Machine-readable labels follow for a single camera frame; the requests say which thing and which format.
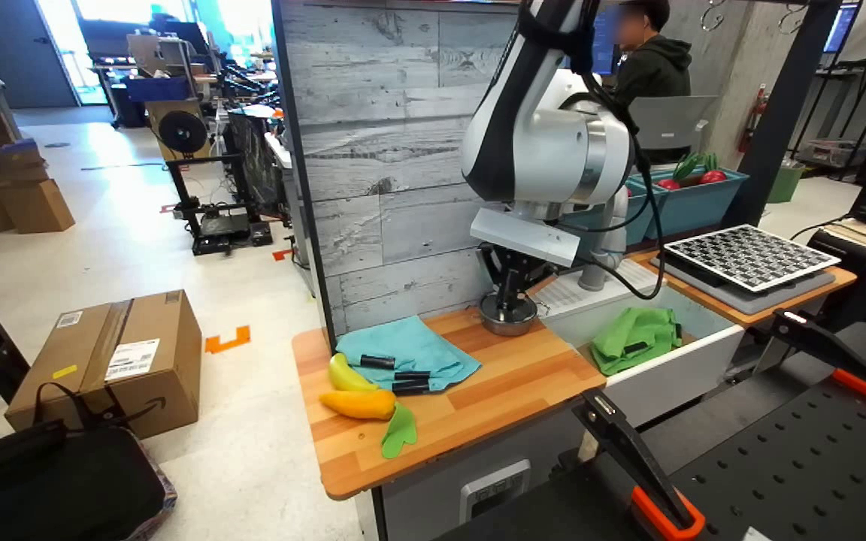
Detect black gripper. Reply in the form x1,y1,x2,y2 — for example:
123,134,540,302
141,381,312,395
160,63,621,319
477,243,559,325

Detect small silver pot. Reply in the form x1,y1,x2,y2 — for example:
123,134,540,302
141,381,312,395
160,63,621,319
477,313,540,341

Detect teal cloth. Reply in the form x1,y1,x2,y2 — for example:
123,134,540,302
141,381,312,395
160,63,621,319
334,313,483,395

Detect green cloth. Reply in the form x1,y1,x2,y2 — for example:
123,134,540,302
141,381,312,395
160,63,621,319
586,305,684,378

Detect white sink basin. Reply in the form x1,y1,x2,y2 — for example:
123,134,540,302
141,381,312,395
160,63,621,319
529,261,748,429

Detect green toy leaf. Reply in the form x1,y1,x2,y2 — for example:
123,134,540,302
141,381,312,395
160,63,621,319
380,405,420,462

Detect yellow-green toy banana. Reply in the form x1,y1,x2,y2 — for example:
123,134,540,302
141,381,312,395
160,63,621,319
326,352,380,395

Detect yellow banana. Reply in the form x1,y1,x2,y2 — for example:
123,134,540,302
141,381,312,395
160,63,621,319
315,388,399,424

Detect grey stone backsplash panel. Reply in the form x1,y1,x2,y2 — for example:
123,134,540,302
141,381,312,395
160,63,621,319
281,0,540,338

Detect black clamp with orange tip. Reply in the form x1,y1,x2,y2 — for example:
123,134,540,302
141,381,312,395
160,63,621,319
752,310,866,410
567,391,709,541

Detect teal plastic bin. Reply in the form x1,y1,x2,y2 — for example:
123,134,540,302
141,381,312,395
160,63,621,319
624,165,755,246

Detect green toy vegetable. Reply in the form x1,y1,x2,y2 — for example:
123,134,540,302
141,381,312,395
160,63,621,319
669,151,721,188

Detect grey tray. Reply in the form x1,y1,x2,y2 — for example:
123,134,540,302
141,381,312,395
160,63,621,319
648,250,839,319

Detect grey office chair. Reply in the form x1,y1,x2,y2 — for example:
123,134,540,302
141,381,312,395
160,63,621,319
627,93,721,168

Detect grid-patterned dish rack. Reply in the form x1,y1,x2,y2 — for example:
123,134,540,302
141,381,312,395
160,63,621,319
660,222,845,299

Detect seated person in black hoodie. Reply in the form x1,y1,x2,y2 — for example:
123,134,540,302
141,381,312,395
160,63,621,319
608,0,693,116

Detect green waste bin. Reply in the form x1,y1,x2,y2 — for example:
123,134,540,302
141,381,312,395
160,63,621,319
764,159,807,208

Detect red fire extinguisher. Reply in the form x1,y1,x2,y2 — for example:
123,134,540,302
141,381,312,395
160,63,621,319
734,84,769,156

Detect black perforated board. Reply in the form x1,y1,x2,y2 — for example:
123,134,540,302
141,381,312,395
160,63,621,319
433,319,866,541

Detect black equipment cart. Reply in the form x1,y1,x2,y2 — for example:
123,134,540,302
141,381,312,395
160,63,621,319
141,93,277,259

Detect cardboard box with label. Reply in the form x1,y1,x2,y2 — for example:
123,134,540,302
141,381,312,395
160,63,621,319
2,288,203,441

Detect black bag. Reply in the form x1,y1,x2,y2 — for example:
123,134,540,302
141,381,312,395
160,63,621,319
0,378,181,541

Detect stacked cardboard boxes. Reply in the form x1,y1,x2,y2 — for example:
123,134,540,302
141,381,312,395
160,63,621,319
0,137,78,241

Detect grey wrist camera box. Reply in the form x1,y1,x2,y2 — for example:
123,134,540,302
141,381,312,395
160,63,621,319
467,206,584,272

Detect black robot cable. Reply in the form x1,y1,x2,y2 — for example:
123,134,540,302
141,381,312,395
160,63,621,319
563,59,669,305

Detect grey drawer handle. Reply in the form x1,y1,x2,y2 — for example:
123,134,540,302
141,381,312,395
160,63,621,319
458,457,535,522

